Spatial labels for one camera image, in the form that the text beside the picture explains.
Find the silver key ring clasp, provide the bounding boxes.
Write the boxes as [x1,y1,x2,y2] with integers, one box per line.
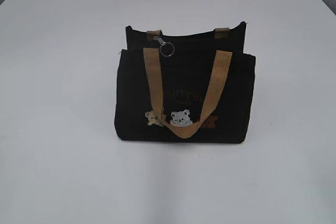
[153,36,175,58]

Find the black canvas tote bag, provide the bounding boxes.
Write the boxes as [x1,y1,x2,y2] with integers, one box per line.
[114,22,256,144]

